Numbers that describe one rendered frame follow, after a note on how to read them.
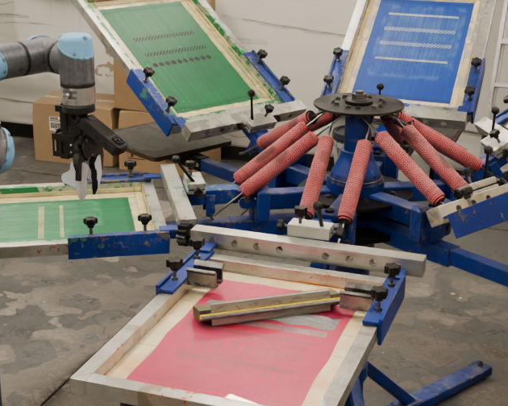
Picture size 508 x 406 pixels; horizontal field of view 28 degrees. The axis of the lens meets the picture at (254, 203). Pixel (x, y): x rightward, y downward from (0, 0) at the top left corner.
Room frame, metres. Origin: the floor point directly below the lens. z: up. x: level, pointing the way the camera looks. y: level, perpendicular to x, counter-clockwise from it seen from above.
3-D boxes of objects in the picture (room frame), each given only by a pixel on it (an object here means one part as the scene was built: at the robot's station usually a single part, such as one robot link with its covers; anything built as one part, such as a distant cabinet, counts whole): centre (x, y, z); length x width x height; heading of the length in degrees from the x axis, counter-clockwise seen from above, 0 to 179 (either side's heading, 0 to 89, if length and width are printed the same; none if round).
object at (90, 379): (2.25, 0.00, 0.97); 0.79 x 0.58 x 0.04; 161
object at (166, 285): (2.57, 0.18, 0.98); 0.30 x 0.05 x 0.07; 161
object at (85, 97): (2.15, 0.39, 1.58); 0.08 x 0.08 x 0.05
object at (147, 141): (3.75, 0.10, 0.91); 1.34 x 0.40 x 0.08; 41
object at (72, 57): (2.16, 0.39, 1.66); 0.09 x 0.08 x 0.11; 48
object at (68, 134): (2.16, 0.39, 1.50); 0.09 x 0.08 x 0.12; 66
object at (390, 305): (2.39, -0.34, 0.98); 0.30 x 0.05 x 0.07; 161
